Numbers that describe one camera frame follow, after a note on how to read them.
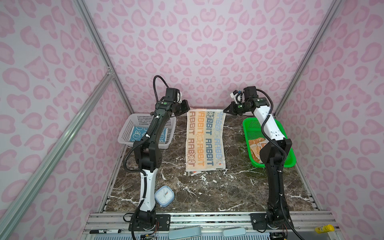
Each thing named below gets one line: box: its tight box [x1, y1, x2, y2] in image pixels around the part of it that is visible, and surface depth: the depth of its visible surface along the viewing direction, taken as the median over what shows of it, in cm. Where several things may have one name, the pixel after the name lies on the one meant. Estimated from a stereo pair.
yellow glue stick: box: [315, 224, 335, 234], surface depth 67 cm
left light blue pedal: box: [168, 226, 201, 240], surface depth 71 cm
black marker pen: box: [89, 229, 122, 234], surface depth 72 cm
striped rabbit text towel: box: [185, 109, 226, 172], surface depth 100 cm
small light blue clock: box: [154, 185, 175, 208], surface depth 80 cm
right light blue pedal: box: [222, 228, 247, 238], surface depth 70 cm
